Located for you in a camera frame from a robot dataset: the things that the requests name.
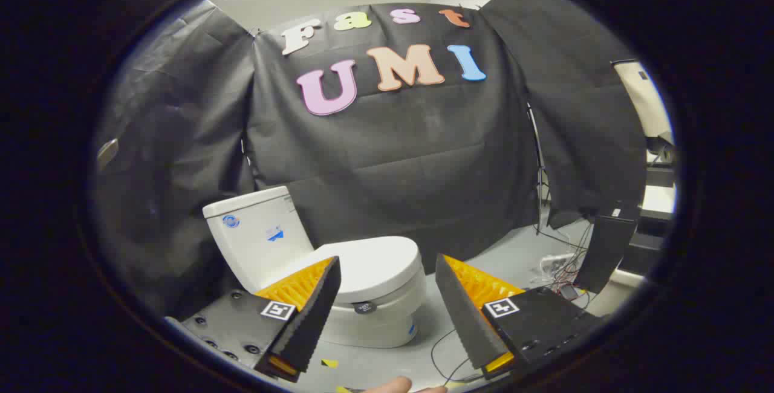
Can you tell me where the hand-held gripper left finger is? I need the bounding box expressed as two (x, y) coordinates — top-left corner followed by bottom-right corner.
(166, 256), (342, 383)

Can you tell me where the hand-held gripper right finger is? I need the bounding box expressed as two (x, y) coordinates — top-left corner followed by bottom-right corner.
(435, 253), (605, 380)

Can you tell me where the white toilet lid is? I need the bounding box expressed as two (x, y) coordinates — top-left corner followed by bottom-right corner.
(290, 236), (422, 315)

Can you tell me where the white toilet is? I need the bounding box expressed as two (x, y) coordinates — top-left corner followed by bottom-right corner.
(203, 186), (427, 349)

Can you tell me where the black box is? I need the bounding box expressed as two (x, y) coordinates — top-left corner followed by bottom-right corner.
(573, 203), (640, 294)

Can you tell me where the black backdrop cloth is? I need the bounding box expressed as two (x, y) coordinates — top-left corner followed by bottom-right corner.
(91, 0), (651, 321)

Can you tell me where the beige board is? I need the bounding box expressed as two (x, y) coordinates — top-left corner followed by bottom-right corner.
(612, 59), (675, 146)

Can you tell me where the tangle of coloured wires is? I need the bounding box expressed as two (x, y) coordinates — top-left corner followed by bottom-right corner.
(535, 224), (596, 300)

